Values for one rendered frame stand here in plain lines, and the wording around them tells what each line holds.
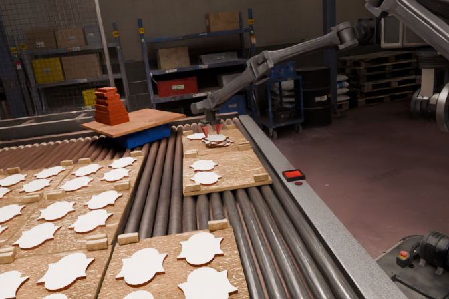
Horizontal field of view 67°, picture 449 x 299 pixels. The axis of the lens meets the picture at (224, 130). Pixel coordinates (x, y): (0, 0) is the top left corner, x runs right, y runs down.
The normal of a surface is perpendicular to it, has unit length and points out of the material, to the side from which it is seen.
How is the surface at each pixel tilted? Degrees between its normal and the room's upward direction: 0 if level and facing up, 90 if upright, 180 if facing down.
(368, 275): 0
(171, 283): 0
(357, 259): 0
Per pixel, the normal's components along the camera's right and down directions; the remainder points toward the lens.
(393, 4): -0.86, 0.18
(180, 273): -0.11, -0.96
